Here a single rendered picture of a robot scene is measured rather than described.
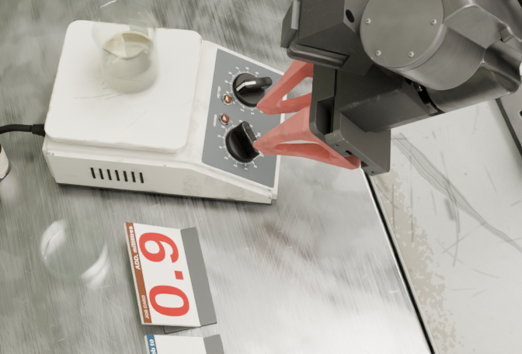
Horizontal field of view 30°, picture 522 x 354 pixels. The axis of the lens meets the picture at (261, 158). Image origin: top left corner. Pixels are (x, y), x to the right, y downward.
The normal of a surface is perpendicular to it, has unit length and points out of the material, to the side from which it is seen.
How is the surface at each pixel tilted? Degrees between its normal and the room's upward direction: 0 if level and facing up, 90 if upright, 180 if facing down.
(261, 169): 30
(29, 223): 0
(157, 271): 40
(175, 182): 90
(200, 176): 90
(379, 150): 50
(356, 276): 0
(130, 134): 0
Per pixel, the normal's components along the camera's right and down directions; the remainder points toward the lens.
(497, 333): 0.03, -0.47
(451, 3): -0.61, -0.17
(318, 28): -0.62, -0.41
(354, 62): -0.08, 0.88
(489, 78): -0.33, 0.62
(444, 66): 0.38, 0.79
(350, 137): 0.79, -0.23
